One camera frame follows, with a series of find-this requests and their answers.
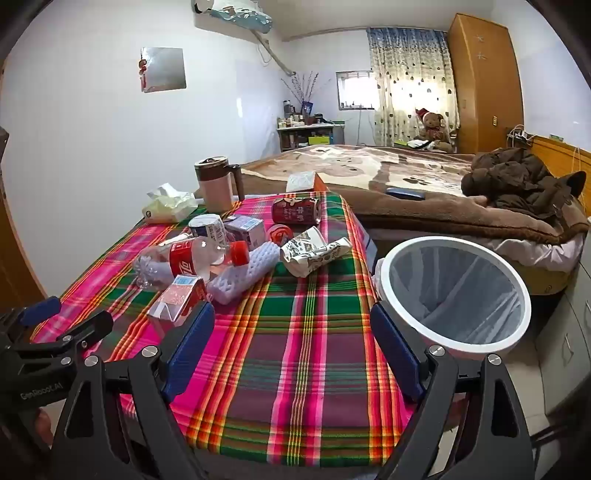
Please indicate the soft tissue pack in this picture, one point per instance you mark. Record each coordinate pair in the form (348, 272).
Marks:
(168, 205)

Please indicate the small window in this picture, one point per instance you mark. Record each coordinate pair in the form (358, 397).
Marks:
(354, 90)

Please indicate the blue and white can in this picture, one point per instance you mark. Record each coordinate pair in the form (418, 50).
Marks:
(207, 228)

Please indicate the white trash bin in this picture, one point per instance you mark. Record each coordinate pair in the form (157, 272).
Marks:
(455, 295)

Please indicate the red and pink cardboard box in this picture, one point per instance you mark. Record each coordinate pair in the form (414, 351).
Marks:
(178, 302)

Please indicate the brown printed blanket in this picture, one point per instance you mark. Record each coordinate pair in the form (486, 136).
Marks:
(369, 175)

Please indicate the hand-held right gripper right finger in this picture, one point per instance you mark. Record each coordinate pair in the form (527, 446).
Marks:
(397, 350)

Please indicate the dark blue flat case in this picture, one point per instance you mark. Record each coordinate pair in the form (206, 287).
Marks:
(405, 194)

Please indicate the white bed sheet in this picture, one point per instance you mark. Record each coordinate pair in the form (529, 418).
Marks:
(545, 249)

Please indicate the purple and white carton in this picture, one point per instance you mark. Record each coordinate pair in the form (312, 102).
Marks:
(247, 229)

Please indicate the brown and pink mug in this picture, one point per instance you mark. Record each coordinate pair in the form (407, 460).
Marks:
(217, 184)

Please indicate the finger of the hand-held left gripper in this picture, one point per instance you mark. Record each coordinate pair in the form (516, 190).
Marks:
(87, 330)
(41, 310)

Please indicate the patterned curtain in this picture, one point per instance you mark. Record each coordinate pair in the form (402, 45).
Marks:
(411, 83)

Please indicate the grey drawer cabinet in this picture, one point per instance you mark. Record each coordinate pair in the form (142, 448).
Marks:
(568, 341)

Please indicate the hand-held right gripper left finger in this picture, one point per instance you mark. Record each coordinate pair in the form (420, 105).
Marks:
(189, 350)

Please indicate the printed paper cup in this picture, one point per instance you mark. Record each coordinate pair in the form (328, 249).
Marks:
(309, 251)

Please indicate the red drink can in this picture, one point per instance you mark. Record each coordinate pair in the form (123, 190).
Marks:
(295, 210)

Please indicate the wooden door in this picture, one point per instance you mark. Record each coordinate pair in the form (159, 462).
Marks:
(14, 258)

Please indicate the clear plastic bottle red label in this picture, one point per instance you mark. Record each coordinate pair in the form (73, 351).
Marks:
(184, 261)

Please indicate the wooden headboard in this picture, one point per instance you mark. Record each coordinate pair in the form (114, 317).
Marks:
(558, 152)

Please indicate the brown teddy bear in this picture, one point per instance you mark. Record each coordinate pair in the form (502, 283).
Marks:
(431, 127)

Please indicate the cluttered shelf table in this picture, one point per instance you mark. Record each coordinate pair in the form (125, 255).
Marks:
(309, 134)

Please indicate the plaid tablecloth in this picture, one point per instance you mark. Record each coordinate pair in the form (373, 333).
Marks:
(300, 346)

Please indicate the white and orange tissue box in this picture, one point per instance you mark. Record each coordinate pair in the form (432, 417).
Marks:
(302, 181)

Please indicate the red and white round lid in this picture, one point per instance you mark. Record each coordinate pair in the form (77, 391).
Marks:
(278, 234)

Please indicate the person's left hand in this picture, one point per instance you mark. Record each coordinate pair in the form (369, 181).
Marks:
(44, 424)

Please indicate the vase with dry branches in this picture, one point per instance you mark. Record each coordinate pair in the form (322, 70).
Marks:
(304, 92)

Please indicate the brown jacket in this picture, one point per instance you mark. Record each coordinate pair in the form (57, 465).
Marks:
(512, 180)

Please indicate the silver wall poster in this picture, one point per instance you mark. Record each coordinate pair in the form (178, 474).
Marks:
(161, 69)

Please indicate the air conditioner pipe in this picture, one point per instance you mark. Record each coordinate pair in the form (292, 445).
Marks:
(272, 50)

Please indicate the wooden wardrobe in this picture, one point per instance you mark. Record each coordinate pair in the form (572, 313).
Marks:
(485, 78)

